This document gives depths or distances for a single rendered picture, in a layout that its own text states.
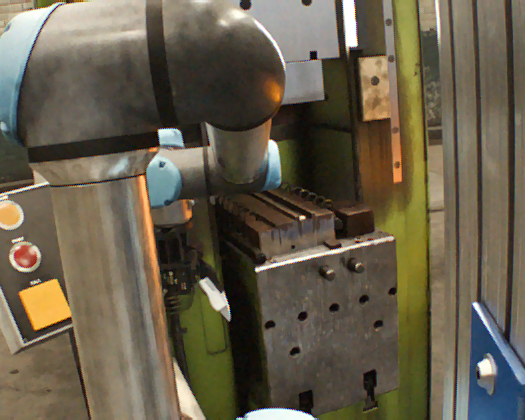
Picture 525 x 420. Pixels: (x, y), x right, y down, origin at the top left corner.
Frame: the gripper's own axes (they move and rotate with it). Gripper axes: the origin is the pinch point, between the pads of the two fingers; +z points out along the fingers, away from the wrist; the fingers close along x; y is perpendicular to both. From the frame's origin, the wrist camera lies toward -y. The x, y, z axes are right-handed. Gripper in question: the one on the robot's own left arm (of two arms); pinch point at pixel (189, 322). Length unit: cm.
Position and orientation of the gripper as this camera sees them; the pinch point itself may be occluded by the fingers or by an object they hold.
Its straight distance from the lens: 111.1
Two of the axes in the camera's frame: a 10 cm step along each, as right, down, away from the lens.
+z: 1.0, 9.6, 2.6
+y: -0.7, 2.7, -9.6
